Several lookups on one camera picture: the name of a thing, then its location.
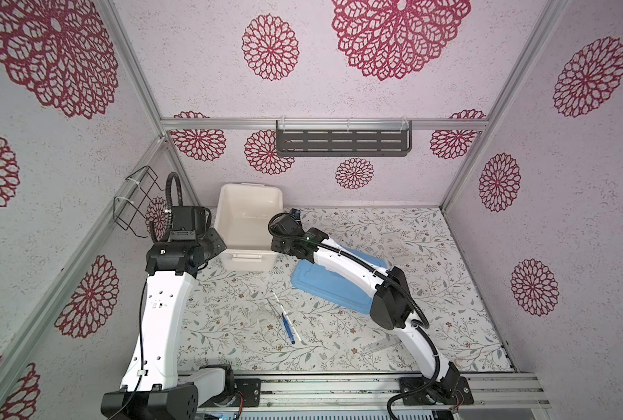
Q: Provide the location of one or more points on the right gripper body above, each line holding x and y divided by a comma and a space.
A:
277, 245

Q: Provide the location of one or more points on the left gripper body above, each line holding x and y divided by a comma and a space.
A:
211, 243

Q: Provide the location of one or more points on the white plastic storage bin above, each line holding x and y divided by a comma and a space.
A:
242, 220

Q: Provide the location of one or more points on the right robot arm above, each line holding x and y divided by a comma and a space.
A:
393, 308

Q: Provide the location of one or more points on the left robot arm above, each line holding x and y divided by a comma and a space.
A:
152, 387

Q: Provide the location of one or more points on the blue plastic bin lid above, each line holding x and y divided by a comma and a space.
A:
328, 285

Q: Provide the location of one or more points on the clear test tube blue caps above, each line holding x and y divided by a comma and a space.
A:
382, 344

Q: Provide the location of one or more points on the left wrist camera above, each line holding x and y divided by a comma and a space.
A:
189, 223

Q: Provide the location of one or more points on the black wire wall rack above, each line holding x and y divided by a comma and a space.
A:
143, 211

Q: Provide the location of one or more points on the grey wall shelf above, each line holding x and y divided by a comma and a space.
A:
342, 143

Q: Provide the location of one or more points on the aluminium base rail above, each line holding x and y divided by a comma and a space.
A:
371, 392

